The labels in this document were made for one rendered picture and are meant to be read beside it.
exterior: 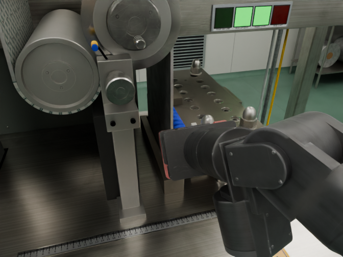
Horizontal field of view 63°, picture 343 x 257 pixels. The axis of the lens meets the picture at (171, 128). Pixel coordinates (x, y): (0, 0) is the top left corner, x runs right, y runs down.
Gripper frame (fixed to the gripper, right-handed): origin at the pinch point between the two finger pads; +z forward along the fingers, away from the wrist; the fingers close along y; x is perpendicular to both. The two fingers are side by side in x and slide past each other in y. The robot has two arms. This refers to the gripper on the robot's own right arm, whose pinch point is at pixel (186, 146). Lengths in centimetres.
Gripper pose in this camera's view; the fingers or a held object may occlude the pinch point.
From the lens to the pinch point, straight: 46.0
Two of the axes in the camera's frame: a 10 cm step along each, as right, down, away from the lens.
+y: 9.6, -1.6, 2.2
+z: -2.2, 0.1, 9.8
